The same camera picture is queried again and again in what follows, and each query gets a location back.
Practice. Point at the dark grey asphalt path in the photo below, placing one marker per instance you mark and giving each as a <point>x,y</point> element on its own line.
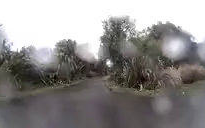
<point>90,106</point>

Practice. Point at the flax and grass bushes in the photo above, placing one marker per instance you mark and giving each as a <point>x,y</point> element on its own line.
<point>146,71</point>

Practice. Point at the grass verge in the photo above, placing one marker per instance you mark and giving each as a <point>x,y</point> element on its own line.
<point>10,89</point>

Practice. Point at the tall thin-leaved tree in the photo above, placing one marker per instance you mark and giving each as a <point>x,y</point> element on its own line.
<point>115,36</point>

